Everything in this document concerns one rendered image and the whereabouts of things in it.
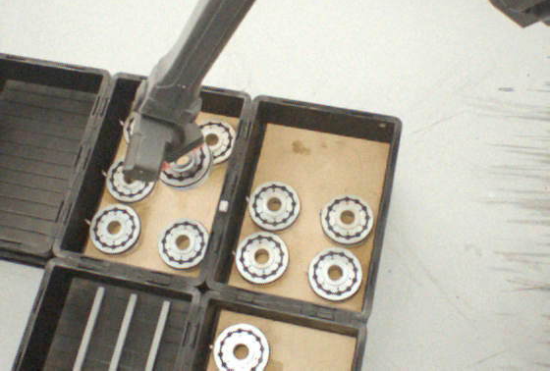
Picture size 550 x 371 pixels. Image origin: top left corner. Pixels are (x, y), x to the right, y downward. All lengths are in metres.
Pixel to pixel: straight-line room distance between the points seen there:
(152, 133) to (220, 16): 0.29
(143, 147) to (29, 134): 0.62
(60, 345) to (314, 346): 0.49
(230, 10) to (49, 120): 0.88
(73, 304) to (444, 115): 0.91
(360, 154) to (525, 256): 0.41
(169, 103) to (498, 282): 0.85
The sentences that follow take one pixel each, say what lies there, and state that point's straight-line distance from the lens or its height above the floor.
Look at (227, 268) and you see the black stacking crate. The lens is 1.34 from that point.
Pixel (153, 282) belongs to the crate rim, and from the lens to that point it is 1.27.
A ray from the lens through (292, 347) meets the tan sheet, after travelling 1.31.
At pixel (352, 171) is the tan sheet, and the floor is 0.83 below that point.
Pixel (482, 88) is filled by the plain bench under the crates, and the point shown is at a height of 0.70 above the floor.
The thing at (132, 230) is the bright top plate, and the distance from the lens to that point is 1.37.
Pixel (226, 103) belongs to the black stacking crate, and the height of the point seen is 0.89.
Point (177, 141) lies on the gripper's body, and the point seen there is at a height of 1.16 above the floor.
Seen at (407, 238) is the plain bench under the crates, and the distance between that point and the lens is 1.49.
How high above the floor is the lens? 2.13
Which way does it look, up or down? 68 degrees down
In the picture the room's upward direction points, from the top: 11 degrees counter-clockwise
